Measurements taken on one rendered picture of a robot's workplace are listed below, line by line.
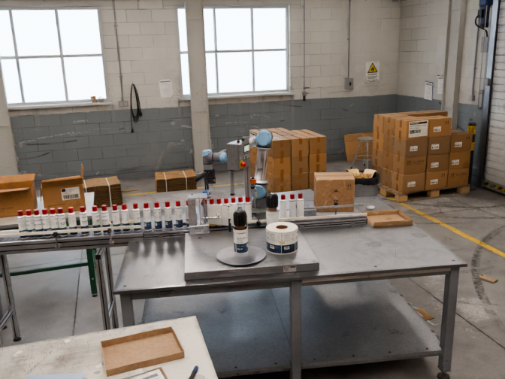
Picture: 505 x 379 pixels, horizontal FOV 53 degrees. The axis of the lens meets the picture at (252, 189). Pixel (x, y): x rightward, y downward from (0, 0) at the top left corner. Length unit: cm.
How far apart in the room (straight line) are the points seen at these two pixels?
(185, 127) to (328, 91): 275
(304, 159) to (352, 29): 342
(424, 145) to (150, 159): 458
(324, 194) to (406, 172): 333
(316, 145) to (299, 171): 43
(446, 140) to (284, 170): 227
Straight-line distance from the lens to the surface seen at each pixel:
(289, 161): 715
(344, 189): 402
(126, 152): 897
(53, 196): 468
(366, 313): 392
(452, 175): 772
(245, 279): 297
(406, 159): 718
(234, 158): 359
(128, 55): 883
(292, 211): 372
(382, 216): 406
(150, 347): 248
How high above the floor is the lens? 211
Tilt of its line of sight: 15 degrees down
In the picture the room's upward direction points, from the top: 2 degrees counter-clockwise
